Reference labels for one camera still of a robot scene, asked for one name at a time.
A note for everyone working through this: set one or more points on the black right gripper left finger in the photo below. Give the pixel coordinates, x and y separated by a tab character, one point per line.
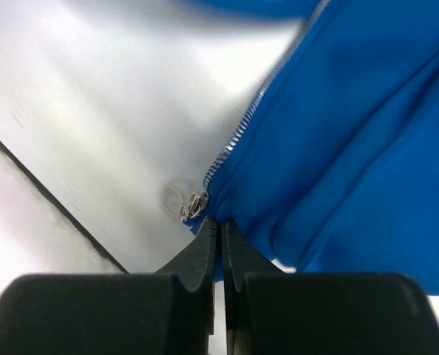
168	312

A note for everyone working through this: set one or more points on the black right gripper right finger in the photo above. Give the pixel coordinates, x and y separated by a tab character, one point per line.
269	311

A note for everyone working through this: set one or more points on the blue fleece zip jacket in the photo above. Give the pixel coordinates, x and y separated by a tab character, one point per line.
334	167

